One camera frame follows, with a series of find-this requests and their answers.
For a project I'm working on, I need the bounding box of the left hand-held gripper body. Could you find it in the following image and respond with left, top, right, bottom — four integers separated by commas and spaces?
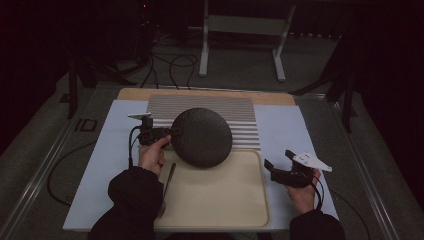
127, 112, 172, 147

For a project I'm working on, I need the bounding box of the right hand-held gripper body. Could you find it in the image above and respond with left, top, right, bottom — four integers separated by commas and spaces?
270, 151, 333, 189

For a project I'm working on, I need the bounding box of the dark round plate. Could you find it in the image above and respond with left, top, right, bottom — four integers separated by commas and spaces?
170, 107, 234, 169

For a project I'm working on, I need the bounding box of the silver fork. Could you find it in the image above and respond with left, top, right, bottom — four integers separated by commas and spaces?
158, 162, 177, 219

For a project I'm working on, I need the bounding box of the beige tray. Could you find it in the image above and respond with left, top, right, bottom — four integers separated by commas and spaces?
154, 149, 271, 229

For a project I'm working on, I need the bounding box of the person's right hand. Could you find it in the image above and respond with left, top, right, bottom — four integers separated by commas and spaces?
284, 168, 322, 216

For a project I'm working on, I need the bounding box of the person's left hand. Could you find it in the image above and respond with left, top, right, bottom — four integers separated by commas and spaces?
138, 134, 172, 178

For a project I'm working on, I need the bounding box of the light blue sheet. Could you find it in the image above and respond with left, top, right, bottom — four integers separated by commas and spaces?
62, 99, 340, 232

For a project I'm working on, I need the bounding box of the grey striped placemat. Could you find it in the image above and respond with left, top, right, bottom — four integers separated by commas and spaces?
146, 94, 262, 152

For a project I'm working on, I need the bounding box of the black stand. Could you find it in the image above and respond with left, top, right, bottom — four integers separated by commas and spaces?
288, 33, 359, 134
59, 56, 138, 120

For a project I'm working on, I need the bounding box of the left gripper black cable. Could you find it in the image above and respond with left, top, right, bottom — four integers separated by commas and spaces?
128, 124, 143, 169

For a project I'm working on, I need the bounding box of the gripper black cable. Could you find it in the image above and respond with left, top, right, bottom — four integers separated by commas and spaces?
304, 173, 325, 211
128, 124, 143, 169

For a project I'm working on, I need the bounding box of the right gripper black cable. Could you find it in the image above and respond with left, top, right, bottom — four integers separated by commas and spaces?
304, 173, 325, 211

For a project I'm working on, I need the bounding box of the black looped floor cable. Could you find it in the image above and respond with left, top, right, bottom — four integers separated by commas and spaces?
168, 54, 199, 91

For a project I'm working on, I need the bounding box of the black straight floor cable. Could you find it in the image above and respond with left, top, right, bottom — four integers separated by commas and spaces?
139, 43, 160, 90

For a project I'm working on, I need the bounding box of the black curved floor cable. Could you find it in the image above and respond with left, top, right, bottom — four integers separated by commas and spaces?
329, 189, 372, 240
46, 141, 98, 206

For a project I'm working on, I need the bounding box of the metal floor rail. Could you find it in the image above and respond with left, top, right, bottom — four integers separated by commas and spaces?
0, 109, 88, 240
328, 96, 406, 240

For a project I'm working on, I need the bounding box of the grey metal stand frame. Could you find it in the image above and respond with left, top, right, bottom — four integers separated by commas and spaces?
198, 0, 297, 83

